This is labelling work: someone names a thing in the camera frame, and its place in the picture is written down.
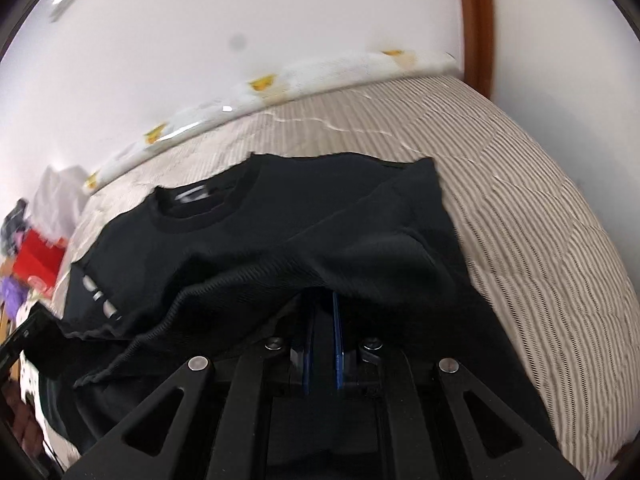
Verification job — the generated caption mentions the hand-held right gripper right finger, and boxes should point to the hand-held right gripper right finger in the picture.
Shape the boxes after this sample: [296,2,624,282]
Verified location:
[331,293,584,480]

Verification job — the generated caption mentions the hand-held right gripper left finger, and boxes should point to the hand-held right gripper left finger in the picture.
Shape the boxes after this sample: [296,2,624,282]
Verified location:
[65,299,316,480]

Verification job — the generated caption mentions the black sweatshirt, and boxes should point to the black sweatshirt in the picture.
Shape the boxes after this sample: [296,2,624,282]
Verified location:
[42,152,561,461]

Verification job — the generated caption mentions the white floral quilt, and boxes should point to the white floral quilt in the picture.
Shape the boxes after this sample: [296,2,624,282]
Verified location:
[17,355,51,411]

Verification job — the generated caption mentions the purple cloth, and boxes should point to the purple cloth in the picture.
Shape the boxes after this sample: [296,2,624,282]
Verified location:
[0,277,32,315]

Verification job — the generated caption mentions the red paper bag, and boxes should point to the red paper bag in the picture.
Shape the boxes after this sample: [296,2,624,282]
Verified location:
[12,230,67,294]

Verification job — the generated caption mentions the grey plaid cloth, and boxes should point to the grey plaid cloth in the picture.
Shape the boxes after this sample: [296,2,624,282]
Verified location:
[0,199,32,257]

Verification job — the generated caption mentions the white plastic bag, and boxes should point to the white plastic bag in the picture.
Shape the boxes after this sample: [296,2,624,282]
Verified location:
[30,164,92,247]

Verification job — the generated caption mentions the striped bed sheet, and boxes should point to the striped bed sheet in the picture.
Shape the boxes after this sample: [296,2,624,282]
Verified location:
[55,74,637,476]

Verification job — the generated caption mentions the white yellow-printed bolster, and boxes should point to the white yellow-printed bolster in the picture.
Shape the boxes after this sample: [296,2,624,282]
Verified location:
[82,49,457,196]

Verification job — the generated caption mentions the white light switch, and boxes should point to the white light switch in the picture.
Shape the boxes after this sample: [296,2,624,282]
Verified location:
[48,0,79,24]

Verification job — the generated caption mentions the wooden door frame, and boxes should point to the wooden door frame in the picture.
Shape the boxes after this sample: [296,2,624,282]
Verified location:
[454,0,497,100]

